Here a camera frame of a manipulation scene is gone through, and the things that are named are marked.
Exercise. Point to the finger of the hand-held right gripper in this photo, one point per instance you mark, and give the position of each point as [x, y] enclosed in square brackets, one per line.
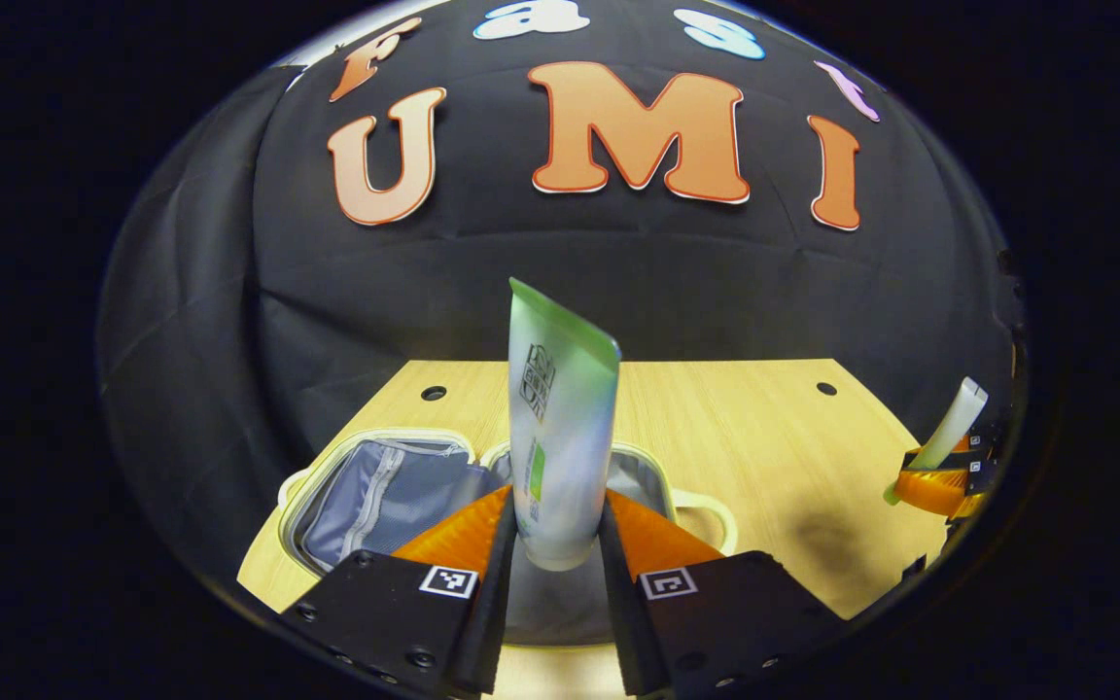
[978, 442]
[934, 494]

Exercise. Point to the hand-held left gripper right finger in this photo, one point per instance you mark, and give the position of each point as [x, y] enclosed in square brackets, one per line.
[628, 603]

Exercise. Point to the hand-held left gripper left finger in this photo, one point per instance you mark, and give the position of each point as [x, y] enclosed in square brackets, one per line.
[492, 603]

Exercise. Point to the pale yellow suitcase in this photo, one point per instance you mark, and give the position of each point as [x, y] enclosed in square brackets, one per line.
[385, 496]

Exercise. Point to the green white skin care tube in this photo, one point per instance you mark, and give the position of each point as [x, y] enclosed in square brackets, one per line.
[560, 437]

